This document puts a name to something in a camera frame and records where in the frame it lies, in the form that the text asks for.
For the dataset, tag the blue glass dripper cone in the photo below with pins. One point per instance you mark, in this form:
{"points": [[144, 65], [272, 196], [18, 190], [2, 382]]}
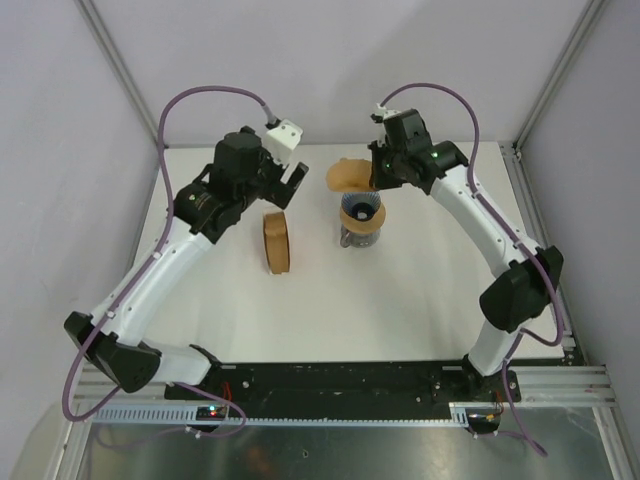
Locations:
{"points": [[361, 205]]}

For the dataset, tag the aluminium corner post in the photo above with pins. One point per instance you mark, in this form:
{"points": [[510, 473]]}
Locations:
{"points": [[115, 61], [568, 55]]}

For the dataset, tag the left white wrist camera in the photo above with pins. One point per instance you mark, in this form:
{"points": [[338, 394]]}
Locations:
{"points": [[282, 140]]}

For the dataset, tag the left aluminium corner post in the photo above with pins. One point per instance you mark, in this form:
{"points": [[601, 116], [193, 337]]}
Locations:
{"points": [[115, 61]]}

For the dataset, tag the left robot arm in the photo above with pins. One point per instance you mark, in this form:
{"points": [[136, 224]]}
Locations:
{"points": [[245, 168]]}

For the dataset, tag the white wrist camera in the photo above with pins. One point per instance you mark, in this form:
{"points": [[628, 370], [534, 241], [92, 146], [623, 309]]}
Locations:
{"points": [[282, 140], [381, 114]]}

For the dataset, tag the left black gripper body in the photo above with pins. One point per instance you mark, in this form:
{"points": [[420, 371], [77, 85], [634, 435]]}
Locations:
{"points": [[267, 183]]}

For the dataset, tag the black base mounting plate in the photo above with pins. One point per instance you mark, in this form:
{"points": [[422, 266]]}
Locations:
{"points": [[440, 381]]}

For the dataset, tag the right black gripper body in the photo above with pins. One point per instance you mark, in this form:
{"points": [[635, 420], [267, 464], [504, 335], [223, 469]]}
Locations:
{"points": [[388, 171]]}

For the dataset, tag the glass coffee carafe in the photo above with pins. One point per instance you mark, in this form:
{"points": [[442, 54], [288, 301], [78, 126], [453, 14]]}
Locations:
{"points": [[351, 239]]}

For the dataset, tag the single brown coffee filter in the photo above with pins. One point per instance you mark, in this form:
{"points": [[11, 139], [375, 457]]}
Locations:
{"points": [[350, 175]]}

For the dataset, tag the right aluminium corner post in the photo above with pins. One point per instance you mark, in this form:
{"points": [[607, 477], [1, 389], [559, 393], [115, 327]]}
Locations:
{"points": [[568, 55]]}

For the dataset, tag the grey slotted cable duct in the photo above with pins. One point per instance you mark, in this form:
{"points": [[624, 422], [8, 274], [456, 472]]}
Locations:
{"points": [[209, 415]]}

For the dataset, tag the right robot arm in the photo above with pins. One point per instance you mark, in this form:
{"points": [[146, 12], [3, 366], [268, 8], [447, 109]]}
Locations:
{"points": [[526, 275]]}

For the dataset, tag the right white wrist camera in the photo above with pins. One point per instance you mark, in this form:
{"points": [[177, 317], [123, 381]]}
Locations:
{"points": [[381, 114]]}

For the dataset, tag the wooden dripper ring holder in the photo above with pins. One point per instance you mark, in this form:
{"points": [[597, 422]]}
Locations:
{"points": [[363, 227]]}

